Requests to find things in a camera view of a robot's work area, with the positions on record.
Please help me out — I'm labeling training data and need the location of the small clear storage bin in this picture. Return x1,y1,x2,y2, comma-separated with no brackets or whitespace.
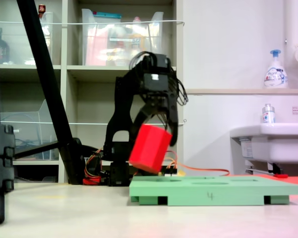
0,11,56,66

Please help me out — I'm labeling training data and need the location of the long black tripod leg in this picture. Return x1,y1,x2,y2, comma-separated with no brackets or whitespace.
16,0,87,185

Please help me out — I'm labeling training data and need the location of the circuit board with wires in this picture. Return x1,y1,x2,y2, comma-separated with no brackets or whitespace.
158,168,179,178

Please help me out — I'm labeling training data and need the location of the white sink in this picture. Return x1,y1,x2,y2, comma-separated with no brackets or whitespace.
229,122,298,165

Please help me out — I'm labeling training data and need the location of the pink sheet in bin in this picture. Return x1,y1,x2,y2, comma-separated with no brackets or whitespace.
85,26,109,66

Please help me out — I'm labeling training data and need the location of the green shape sorter board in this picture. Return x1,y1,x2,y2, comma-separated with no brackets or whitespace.
129,175,298,207

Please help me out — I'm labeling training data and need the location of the dark glass bottle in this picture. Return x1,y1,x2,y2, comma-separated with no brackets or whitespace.
0,27,10,64

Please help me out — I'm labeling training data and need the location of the long orange cable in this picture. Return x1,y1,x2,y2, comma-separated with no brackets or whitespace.
175,162,230,177

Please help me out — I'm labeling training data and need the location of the notched black stack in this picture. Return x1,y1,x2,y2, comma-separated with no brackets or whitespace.
0,123,16,225

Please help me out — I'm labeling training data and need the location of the white cord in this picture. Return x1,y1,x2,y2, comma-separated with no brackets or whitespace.
0,19,185,27
0,119,188,126

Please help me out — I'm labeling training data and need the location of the large clear storage bin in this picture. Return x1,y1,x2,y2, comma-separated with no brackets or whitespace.
81,8,164,67

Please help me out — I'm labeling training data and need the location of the red octagonal pillar block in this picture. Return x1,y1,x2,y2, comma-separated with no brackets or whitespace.
128,123,173,175

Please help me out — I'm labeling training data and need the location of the red cable coil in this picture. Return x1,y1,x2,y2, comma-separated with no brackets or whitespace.
82,175,102,185

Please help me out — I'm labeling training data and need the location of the small clear sanitizer bottle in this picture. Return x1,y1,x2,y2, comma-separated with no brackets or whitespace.
261,103,277,124

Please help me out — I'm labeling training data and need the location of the clear plastic file holder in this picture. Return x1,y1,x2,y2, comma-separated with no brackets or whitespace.
0,99,60,161

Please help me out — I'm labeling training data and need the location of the yellow package in bin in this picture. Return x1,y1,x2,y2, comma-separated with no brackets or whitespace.
128,34,147,65

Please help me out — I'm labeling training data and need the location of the beige shelf unit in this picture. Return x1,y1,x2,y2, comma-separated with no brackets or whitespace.
0,0,185,184

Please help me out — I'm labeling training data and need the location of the short black tripod leg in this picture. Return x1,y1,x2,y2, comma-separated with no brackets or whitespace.
14,140,62,160

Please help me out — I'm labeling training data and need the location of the white blue soap pump bottle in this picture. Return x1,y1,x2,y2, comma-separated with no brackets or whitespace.
263,49,289,90

